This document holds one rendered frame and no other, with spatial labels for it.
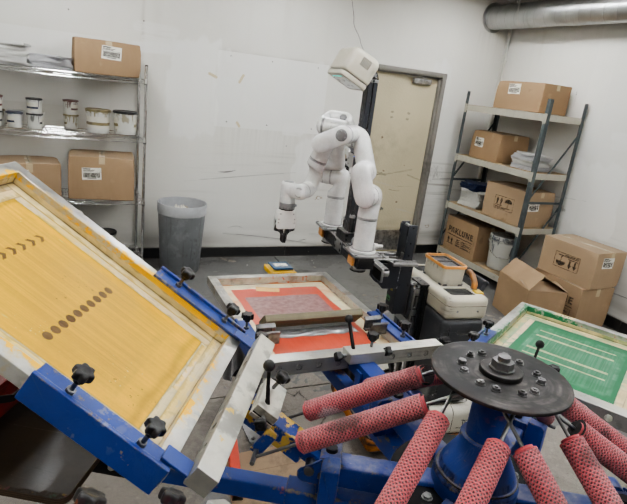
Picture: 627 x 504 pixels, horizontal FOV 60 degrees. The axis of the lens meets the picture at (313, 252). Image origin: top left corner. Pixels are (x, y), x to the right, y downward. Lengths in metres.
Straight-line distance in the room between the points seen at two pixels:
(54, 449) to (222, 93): 4.37
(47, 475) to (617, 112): 5.40
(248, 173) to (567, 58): 3.45
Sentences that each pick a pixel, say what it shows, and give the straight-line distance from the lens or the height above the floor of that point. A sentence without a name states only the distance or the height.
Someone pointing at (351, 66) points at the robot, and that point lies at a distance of 2.49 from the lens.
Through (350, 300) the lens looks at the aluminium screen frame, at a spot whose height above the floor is 0.99.
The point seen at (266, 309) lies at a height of 0.95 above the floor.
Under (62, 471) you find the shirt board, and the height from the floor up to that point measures 0.95.
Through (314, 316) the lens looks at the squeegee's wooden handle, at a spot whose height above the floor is 1.02.
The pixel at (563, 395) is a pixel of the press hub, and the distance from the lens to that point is 1.25.
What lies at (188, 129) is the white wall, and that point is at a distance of 5.41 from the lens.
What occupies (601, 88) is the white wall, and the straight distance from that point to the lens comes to 6.03.
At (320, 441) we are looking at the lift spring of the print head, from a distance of 1.24.
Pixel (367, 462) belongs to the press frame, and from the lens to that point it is 1.37.
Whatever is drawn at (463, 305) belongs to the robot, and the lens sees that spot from 2.86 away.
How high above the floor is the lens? 1.85
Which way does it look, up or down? 17 degrees down
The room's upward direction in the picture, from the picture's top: 7 degrees clockwise
